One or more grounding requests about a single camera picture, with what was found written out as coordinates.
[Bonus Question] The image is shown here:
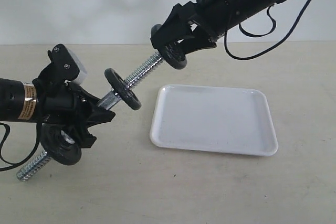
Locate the black weight plate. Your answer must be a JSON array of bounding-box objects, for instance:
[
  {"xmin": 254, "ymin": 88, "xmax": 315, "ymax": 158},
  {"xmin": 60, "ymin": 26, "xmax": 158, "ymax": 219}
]
[{"xmin": 150, "ymin": 24, "xmax": 187, "ymax": 70}]

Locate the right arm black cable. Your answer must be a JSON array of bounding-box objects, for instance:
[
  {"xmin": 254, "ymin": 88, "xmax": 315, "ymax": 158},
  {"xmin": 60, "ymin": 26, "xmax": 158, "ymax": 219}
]
[{"xmin": 209, "ymin": 0, "xmax": 336, "ymax": 60}]

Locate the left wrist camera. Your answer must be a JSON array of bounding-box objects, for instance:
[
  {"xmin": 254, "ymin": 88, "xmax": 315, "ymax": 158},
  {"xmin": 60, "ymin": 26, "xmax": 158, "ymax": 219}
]
[{"xmin": 49, "ymin": 44, "xmax": 88, "ymax": 85}]

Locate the chrome threaded dumbbell bar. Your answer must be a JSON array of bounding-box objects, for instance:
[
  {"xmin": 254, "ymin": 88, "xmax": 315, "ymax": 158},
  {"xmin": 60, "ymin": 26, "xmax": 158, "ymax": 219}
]
[{"xmin": 16, "ymin": 52, "xmax": 163, "ymax": 182}]

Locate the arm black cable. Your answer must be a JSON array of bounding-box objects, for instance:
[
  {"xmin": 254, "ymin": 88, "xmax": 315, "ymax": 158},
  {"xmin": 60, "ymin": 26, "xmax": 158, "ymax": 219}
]
[
  {"xmin": 209, "ymin": 0, "xmax": 336, "ymax": 60},
  {"xmin": 0, "ymin": 84, "xmax": 79, "ymax": 172}
]

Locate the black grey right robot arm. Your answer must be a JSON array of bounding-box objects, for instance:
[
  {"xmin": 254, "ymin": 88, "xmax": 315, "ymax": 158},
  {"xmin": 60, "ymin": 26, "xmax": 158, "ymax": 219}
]
[{"xmin": 151, "ymin": 0, "xmax": 286, "ymax": 54}]

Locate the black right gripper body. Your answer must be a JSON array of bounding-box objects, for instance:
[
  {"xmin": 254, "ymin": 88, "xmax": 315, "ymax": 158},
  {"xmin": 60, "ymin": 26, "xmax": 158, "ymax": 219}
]
[{"xmin": 181, "ymin": 0, "xmax": 233, "ymax": 43}]

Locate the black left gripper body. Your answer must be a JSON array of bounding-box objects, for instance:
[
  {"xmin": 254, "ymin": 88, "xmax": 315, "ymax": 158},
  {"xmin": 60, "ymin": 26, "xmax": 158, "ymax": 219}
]
[{"xmin": 36, "ymin": 83, "xmax": 91, "ymax": 135}]

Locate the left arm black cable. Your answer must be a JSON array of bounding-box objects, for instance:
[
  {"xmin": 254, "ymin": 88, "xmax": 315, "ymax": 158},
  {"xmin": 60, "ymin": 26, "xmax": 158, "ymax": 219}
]
[{"xmin": 0, "ymin": 84, "xmax": 79, "ymax": 172}]

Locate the white rectangular plastic tray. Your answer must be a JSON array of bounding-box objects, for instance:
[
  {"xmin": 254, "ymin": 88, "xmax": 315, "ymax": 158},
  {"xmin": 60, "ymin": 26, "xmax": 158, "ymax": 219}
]
[{"xmin": 149, "ymin": 84, "xmax": 278, "ymax": 156}]

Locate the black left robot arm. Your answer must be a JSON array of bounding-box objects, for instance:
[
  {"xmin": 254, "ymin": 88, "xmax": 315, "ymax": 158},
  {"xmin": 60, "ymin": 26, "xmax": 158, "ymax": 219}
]
[{"xmin": 1, "ymin": 79, "xmax": 115, "ymax": 148}]

